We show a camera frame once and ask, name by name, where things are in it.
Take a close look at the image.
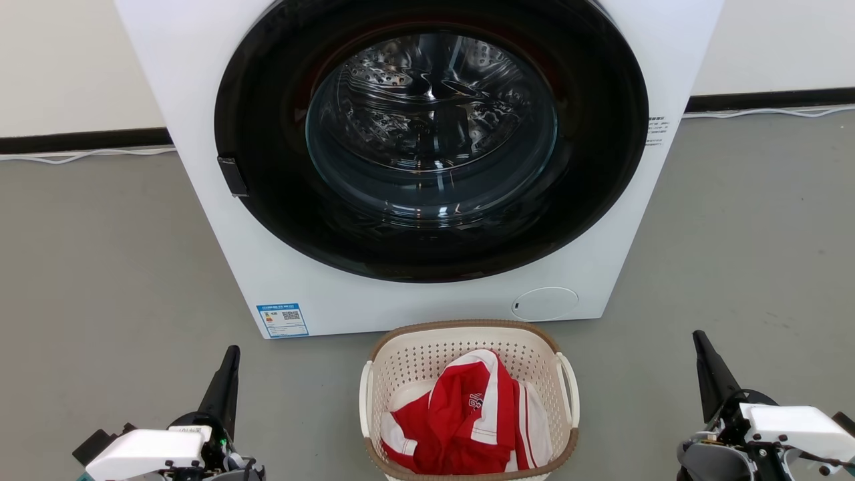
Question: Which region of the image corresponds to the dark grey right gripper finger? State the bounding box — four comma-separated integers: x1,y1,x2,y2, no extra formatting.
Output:
693,330,742,423

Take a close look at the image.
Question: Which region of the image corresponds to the red and white shirt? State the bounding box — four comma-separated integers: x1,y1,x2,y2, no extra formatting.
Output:
381,349,554,475

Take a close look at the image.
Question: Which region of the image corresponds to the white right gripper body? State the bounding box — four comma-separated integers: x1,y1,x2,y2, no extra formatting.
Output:
678,389,855,481

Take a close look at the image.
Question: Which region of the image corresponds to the black wall baseboard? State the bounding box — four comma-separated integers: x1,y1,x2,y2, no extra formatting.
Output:
0,127,173,155
686,88,855,113

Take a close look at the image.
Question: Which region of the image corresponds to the white floor cable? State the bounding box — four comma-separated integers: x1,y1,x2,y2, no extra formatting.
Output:
683,105,855,120
0,147,177,164

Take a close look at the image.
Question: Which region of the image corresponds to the round white filter cover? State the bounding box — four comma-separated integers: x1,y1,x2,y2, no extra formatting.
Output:
512,287,579,321

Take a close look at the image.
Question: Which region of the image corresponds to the blue energy label sticker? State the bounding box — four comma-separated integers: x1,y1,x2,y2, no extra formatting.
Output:
256,303,310,339

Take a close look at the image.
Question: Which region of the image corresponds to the cream perforated laundry basket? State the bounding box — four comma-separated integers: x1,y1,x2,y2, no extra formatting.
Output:
359,319,580,481

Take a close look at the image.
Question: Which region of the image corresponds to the white front-load washing machine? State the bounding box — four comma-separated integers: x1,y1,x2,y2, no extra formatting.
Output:
114,0,725,339

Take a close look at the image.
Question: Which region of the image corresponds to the black round washer door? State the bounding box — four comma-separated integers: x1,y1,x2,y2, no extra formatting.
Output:
214,0,649,283

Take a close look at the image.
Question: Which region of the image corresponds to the steel washer drum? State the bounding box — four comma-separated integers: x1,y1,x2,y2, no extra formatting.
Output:
306,32,558,222

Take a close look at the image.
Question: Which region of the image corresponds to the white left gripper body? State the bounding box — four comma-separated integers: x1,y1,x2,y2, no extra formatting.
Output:
85,413,265,481

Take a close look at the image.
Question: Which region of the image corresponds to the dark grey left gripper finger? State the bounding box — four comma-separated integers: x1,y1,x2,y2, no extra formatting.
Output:
198,345,241,438

